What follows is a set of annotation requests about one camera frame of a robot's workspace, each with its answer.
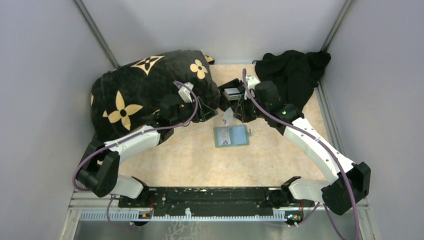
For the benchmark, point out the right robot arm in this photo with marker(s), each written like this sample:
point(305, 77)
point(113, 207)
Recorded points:
point(345, 182)

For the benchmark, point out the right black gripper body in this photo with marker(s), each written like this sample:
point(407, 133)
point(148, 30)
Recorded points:
point(258, 114)

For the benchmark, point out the aluminium front frame rail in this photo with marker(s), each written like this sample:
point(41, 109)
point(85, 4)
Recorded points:
point(95, 208)

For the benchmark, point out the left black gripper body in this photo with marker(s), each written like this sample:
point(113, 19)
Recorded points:
point(186, 113)

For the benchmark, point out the black plastic card tray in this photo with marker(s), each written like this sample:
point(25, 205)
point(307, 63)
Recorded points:
point(242, 108)

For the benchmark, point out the stack of white cards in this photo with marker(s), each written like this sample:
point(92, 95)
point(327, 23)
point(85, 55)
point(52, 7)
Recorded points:
point(232, 94)

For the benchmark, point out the black floral patterned blanket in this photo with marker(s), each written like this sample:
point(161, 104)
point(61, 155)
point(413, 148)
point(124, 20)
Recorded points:
point(128, 97)

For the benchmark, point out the green leather card holder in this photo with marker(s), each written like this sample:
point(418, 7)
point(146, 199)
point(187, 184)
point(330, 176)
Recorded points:
point(239, 135)

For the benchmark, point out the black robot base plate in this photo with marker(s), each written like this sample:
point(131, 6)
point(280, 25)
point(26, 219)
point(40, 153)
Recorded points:
point(212, 201)

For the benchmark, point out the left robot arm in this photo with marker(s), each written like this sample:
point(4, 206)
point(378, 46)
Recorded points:
point(98, 170)

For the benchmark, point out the black crumpled cloth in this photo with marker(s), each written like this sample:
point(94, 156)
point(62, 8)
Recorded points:
point(296, 74)

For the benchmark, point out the white VIP card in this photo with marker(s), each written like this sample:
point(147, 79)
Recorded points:
point(223, 136)
point(228, 117)

